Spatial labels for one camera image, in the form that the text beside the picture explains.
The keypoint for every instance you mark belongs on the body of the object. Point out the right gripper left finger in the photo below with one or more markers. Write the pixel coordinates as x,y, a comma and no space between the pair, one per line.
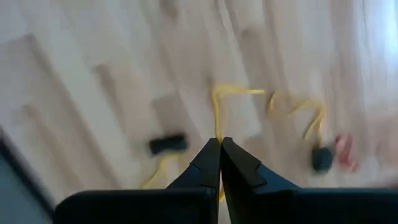
174,205

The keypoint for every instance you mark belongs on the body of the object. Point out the black clip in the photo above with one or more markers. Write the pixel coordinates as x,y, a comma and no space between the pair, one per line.
168,144

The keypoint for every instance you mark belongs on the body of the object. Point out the red rubber band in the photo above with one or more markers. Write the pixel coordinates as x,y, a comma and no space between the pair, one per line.
343,149

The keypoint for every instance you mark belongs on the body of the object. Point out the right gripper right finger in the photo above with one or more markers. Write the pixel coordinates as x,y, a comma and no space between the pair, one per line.
280,205

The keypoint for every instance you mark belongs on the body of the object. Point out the yellow rubber band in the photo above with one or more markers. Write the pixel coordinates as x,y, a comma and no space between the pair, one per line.
161,169
217,102
311,104

